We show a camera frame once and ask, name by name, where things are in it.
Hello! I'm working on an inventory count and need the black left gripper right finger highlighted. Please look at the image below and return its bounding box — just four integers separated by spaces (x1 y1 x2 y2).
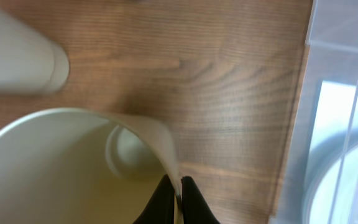
181 176 219 224

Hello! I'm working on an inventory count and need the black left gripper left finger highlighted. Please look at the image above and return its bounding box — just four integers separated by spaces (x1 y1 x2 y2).
134 175 175 224

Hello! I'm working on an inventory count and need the grey plate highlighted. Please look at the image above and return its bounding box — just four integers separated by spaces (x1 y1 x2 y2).
301 129 358 224

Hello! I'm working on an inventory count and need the clear plastic storage bin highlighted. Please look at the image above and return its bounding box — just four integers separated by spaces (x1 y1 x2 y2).
269 0 358 224

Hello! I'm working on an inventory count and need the beige cup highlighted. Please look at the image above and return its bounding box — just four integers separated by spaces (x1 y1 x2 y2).
0 10 70 95
0 108 183 223

